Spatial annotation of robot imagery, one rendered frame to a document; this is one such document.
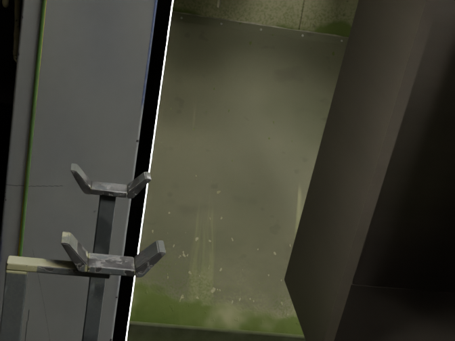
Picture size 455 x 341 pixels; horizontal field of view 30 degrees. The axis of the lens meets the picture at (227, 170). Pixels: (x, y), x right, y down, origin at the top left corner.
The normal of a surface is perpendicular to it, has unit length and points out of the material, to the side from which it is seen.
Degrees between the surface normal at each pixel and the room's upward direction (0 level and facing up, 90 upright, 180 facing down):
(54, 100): 90
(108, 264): 0
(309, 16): 90
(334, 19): 90
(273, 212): 57
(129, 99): 90
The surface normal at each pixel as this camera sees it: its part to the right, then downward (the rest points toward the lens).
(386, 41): -0.97, -0.11
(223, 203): 0.20, -0.29
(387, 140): 0.14, 0.47
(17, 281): 0.14, 0.27
